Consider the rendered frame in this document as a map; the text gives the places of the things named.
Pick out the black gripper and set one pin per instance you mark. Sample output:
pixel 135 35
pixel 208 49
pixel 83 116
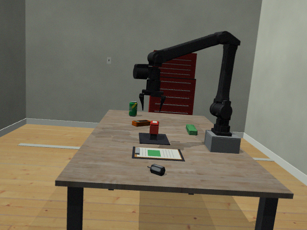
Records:
pixel 153 91

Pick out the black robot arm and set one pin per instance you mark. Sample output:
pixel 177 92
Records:
pixel 222 110

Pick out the orange digital multimeter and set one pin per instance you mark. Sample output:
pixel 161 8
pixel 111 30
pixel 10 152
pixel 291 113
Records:
pixel 139 123

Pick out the green soda can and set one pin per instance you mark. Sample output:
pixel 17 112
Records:
pixel 133 108

